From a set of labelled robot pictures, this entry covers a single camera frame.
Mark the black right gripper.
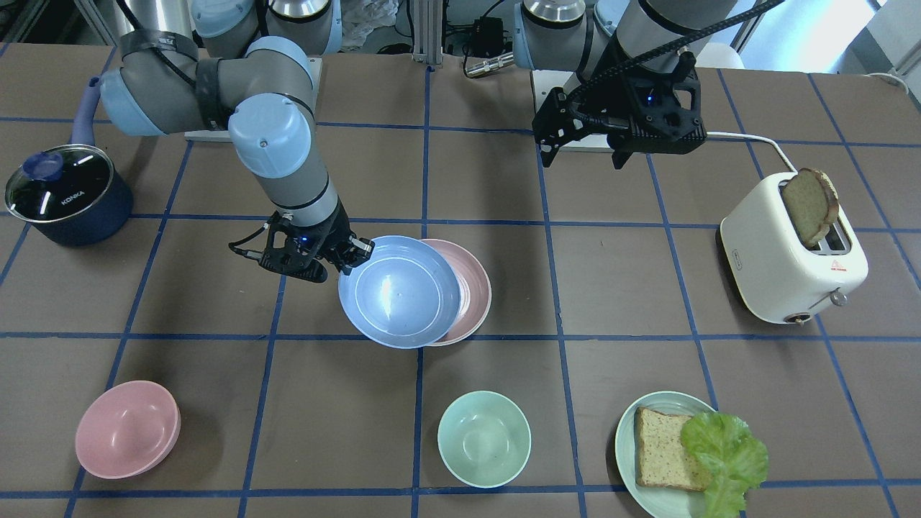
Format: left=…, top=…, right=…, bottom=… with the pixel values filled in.
left=258, top=209, right=375, bottom=283

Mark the white toaster power cable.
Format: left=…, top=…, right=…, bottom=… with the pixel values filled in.
left=705, top=131, right=798, bottom=174

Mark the black power adapter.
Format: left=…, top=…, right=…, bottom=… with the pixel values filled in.
left=466, top=17, right=506, bottom=58

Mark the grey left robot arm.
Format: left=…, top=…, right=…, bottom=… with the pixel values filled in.
left=512, top=1, right=735, bottom=168

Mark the green lettuce leaf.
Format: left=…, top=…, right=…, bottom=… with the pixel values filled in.
left=680, top=411, right=769, bottom=517

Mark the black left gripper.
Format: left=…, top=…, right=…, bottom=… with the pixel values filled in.
left=532, top=52, right=707, bottom=171

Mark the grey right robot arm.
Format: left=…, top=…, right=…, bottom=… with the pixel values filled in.
left=101, top=1, right=374, bottom=283

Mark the aluminium frame post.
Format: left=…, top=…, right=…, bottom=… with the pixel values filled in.
left=407, top=1, right=443, bottom=68

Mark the bread slice on plate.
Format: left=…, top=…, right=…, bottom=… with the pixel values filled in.
left=635, top=406, right=712, bottom=492

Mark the pink plate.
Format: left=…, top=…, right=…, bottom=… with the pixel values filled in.
left=422, top=238, right=493, bottom=347

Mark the black braided cable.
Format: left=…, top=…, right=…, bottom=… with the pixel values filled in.
left=561, top=0, right=786, bottom=134

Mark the blue saucepan with lid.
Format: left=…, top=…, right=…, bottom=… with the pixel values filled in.
left=4, top=76, right=134, bottom=247

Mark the green bowl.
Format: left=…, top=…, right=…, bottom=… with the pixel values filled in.
left=437, top=391, right=532, bottom=489

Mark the pink bowl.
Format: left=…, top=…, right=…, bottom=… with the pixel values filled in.
left=73, top=380, right=181, bottom=480

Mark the green plate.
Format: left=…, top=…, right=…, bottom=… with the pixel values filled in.
left=613, top=391, right=716, bottom=517

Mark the blue plate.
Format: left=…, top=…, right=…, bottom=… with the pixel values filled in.
left=337, top=235, right=461, bottom=350

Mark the white toaster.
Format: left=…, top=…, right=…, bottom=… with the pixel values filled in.
left=717, top=173, right=869, bottom=324

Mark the bread slice in toaster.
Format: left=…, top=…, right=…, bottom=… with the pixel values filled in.
left=780, top=168, right=840, bottom=249

